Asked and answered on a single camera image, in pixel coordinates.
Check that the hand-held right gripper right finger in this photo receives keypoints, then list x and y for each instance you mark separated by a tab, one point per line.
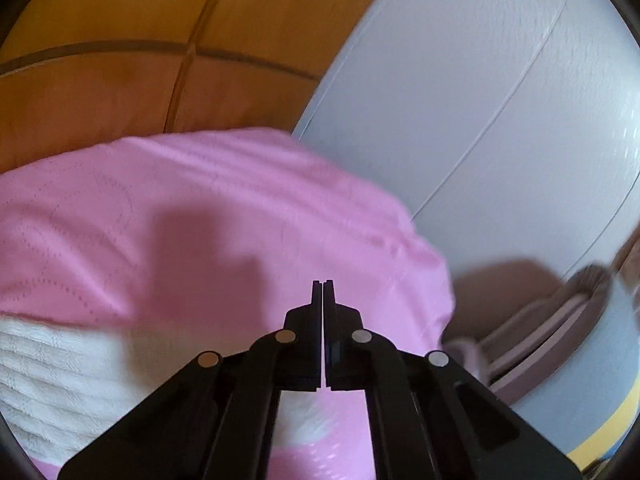
342	355

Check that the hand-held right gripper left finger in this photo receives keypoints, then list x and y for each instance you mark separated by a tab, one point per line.
306	355

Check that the white knitted sweater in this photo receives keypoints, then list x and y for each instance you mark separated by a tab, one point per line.
60	375

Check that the pink blanket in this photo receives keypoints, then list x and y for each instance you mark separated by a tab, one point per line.
200	185

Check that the brown pink slipper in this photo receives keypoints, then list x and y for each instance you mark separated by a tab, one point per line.
540	340

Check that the wooden wardrobe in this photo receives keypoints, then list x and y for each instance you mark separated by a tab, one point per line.
100	95

